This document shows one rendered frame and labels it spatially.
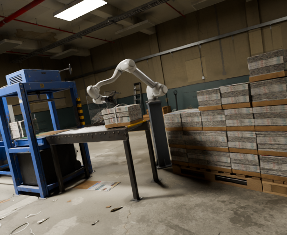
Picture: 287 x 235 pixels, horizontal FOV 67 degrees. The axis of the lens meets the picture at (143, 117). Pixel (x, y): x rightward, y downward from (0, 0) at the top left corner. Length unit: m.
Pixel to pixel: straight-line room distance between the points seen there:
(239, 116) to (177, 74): 7.63
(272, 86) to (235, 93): 0.33
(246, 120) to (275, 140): 0.30
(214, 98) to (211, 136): 0.42
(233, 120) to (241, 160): 0.41
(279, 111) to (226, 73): 7.20
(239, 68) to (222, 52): 0.91
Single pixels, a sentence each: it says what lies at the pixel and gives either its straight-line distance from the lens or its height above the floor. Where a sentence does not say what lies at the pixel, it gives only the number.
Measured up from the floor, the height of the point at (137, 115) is 0.90.
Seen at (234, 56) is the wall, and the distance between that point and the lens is 9.30.
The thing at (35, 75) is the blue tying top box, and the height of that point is 1.66.
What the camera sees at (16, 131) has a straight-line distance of 4.09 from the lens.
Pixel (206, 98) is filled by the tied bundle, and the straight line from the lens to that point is 2.47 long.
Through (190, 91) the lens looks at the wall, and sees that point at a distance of 9.61.
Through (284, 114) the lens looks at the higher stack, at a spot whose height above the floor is 0.75.
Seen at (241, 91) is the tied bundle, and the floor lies 0.99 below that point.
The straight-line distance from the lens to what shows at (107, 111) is 2.59.
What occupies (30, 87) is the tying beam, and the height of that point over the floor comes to 1.48.
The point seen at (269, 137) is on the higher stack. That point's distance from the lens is 2.26.
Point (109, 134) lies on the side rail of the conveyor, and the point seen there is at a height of 0.76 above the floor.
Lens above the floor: 1.09
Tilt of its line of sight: 5 degrees down
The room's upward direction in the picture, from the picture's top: 10 degrees counter-clockwise
